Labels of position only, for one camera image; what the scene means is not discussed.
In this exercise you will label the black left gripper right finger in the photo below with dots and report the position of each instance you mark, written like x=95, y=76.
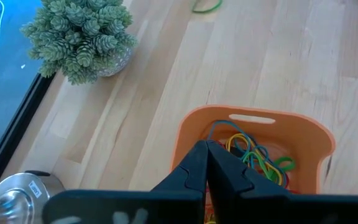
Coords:
x=228, y=177

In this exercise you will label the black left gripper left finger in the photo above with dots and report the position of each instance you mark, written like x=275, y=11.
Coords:
x=191, y=174

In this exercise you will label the yellow rubber band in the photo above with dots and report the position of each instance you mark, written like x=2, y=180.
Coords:
x=277, y=177

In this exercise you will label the colourful rubber bands bundle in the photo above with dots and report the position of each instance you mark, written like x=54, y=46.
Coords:
x=225, y=121

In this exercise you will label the green rubber band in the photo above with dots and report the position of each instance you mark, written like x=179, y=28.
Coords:
x=202, y=12
x=286, y=159

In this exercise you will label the red rubber band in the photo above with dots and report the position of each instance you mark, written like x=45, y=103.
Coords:
x=292, y=190

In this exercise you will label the orange plastic bin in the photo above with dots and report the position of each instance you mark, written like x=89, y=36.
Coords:
x=306, y=149

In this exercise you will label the potted green succulent plant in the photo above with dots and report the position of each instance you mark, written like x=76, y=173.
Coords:
x=79, y=40

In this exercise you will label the white shade table lamp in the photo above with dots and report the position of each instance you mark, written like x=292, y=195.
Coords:
x=11, y=199

